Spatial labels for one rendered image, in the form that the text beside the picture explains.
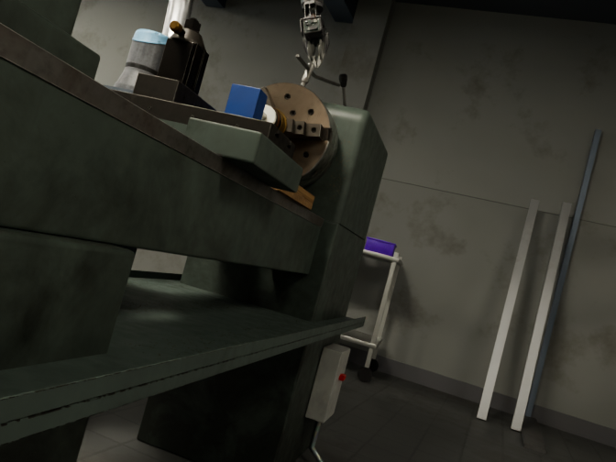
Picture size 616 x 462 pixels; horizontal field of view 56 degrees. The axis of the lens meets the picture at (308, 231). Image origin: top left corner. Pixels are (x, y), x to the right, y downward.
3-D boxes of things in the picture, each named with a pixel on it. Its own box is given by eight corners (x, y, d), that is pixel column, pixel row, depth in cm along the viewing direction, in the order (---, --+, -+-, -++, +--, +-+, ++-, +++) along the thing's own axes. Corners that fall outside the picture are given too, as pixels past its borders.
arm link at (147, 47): (117, 60, 191) (129, 20, 192) (139, 74, 204) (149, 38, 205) (149, 65, 188) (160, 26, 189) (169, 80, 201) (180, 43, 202)
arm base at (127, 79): (103, 86, 190) (111, 57, 191) (130, 102, 205) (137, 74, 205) (140, 93, 185) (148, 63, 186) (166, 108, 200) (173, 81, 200)
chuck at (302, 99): (226, 170, 190) (261, 80, 190) (314, 202, 182) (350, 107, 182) (216, 164, 181) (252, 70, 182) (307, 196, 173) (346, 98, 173)
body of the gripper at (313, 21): (300, 35, 191) (297, 1, 193) (306, 46, 200) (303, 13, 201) (322, 31, 190) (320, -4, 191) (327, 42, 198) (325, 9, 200)
